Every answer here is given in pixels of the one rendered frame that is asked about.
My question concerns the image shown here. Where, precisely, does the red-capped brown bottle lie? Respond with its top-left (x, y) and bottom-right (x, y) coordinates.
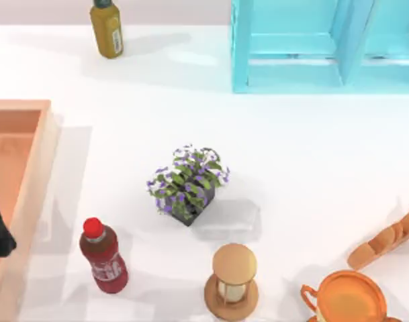
top-left (79, 217), bottom-right (129, 294)

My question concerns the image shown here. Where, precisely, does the yellow-green bottle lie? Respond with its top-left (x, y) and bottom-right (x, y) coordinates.
top-left (89, 0), bottom-right (126, 60)

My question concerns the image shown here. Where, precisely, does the light blue rack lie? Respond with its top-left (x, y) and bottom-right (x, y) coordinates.
top-left (230, 0), bottom-right (409, 95)

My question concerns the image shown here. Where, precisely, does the orange trophy cup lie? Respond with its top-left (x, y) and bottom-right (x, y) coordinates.
top-left (300, 270), bottom-right (402, 322)

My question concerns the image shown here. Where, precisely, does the purple flower plant pot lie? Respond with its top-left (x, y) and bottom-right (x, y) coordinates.
top-left (146, 144), bottom-right (231, 227)

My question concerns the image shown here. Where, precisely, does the long bread loaf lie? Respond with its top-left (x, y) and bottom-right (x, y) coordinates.
top-left (347, 205), bottom-right (409, 271)

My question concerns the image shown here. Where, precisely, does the salmon-coloured shallow box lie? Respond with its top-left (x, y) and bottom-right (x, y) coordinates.
top-left (0, 99), bottom-right (61, 322)

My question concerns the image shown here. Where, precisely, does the wooden hourglass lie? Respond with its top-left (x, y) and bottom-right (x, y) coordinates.
top-left (203, 243), bottom-right (259, 320)

